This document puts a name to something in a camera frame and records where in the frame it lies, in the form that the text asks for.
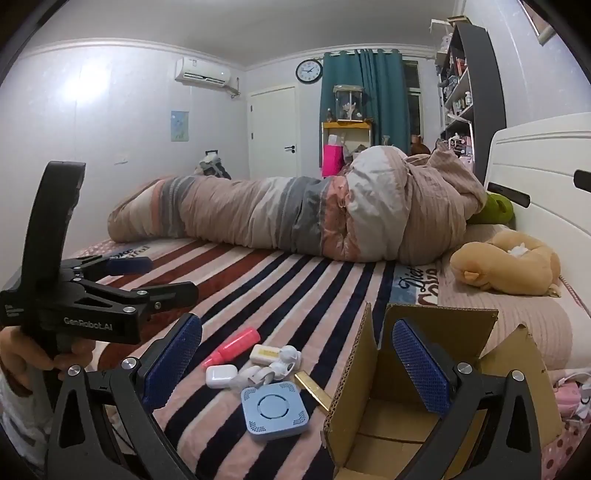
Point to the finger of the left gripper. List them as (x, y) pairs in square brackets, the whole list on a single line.
[(96, 267), (106, 304)]

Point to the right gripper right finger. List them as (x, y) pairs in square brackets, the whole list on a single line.
[(508, 444)]

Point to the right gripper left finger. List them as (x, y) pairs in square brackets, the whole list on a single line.
[(103, 424)]

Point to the white earbuds case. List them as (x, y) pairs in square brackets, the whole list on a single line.
[(219, 377)]

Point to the pink highlighter marker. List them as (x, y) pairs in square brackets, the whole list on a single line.
[(232, 347)]

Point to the white box yellow label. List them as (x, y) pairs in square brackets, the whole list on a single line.
[(264, 355)]

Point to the light blue square device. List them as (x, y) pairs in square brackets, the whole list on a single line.
[(274, 411)]

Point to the gold rectangular bar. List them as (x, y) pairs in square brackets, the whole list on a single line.
[(307, 383)]

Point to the person's left hand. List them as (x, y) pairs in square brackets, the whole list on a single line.
[(20, 354)]

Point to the cardboard box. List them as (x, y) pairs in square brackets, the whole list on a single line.
[(378, 422)]

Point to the pink ribbed pillow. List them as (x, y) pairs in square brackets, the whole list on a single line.
[(560, 325)]

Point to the striped bed blanket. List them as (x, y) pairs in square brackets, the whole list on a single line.
[(313, 304)]

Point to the grey white bag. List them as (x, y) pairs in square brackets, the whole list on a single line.
[(211, 165)]

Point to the tan plush toy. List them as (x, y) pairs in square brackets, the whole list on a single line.
[(511, 262)]

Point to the green plush toy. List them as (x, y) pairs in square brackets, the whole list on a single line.
[(497, 210)]

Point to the white air conditioner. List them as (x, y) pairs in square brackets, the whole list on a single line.
[(194, 71)]

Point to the pink gift bag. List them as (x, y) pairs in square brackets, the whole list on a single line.
[(332, 160)]

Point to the rolled striped duvet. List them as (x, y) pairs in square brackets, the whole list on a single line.
[(386, 206)]

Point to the yellow cabinet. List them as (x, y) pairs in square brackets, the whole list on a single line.
[(353, 136)]

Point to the white bed headboard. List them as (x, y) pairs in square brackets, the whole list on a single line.
[(536, 163)]

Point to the glass display case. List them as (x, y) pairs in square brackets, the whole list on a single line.
[(348, 103)]

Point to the dark bookshelf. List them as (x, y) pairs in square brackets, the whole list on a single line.
[(472, 93)]

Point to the teal curtain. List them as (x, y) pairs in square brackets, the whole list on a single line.
[(385, 93)]

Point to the blue wall poster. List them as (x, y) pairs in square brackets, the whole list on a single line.
[(179, 126)]

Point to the round wall clock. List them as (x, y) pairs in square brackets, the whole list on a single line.
[(309, 71)]

